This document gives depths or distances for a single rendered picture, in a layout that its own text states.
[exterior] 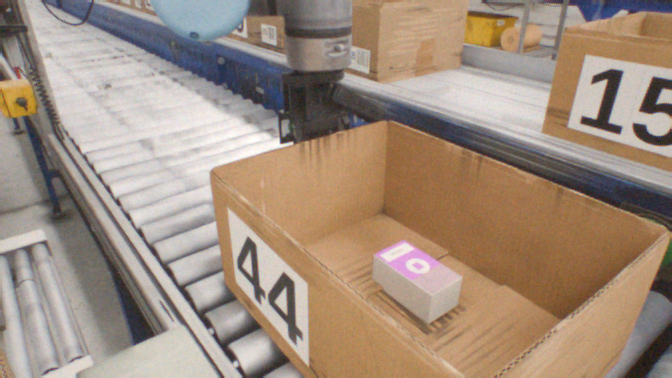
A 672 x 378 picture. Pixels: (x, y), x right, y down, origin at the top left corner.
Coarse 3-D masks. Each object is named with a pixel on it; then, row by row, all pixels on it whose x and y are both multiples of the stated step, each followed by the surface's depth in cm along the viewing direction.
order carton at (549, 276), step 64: (384, 128) 69; (256, 192) 59; (320, 192) 67; (384, 192) 75; (448, 192) 64; (512, 192) 55; (576, 192) 49; (320, 256) 66; (448, 256) 67; (512, 256) 58; (576, 256) 51; (640, 256) 39; (320, 320) 41; (384, 320) 32; (448, 320) 55; (512, 320) 54; (576, 320) 33
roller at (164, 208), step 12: (192, 192) 85; (204, 192) 85; (156, 204) 81; (168, 204) 81; (180, 204) 82; (192, 204) 83; (204, 204) 85; (132, 216) 78; (144, 216) 79; (156, 216) 80; (168, 216) 81
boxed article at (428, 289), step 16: (384, 256) 59; (400, 256) 59; (416, 256) 59; (384, 272) 58; (400, 272) 56; (416, 272) 56; (432, 272) 56; (448, 272) 56; (384, 288) 59; (400, 288) 57; (416, 288) 54; (432, 288) 53; (448, 288) 54; (416, 304) 55; (432, 304) 53; (448, 304) 56; (432, 320) 55
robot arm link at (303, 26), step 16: (288, 0) 56; (304, 0) 56; (320, 0) 56; (336, 0) 56; (288, 16) 58; (304, 16) 57; (320, 16) 57; (336, 16) 57; (288, 32) 59; (304, 32) 58; (320, 32) 57; (336, 32) 58
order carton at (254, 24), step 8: (248, 24) 138; (256, 24) 134; (272, 24) 127; (280, 24) 124; (248, 32) 139; (256, 32) 135; (280, 32) 126; (240, 40) 145; (248, 40) 141; (256, 40) 137; (280, 40) 127; (272, 48) 131; (280, 48) 128
